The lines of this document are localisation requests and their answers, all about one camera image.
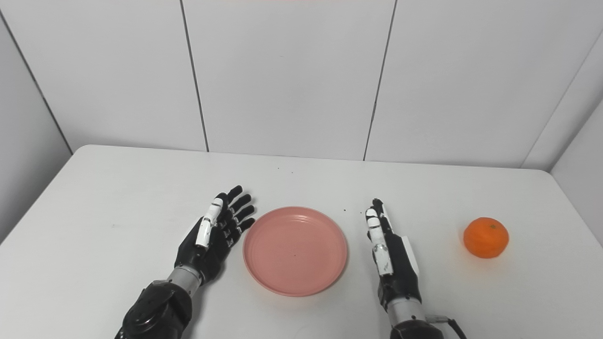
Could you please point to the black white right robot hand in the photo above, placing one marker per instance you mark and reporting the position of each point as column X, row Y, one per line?
column 400, row 268

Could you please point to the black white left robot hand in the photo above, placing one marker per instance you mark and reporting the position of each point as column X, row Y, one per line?
column 214, row 245

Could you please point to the pink round plate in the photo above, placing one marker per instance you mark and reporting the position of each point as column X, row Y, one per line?
column 296, row 252

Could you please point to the orange fruit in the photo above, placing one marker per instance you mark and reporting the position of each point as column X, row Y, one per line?
column 486, row 238

